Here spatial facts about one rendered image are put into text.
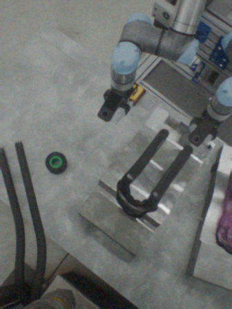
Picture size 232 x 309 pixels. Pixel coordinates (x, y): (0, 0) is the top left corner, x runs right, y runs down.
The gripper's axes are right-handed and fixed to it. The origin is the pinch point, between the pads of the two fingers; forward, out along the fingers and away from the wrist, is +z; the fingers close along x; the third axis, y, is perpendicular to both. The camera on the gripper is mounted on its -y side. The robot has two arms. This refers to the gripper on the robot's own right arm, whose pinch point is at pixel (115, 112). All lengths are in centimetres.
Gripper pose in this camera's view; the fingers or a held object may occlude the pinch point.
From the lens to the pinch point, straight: 129.2
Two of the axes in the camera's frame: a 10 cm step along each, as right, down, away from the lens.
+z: -0.5, 3.0, 9.5
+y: 5.9, -7.6, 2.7
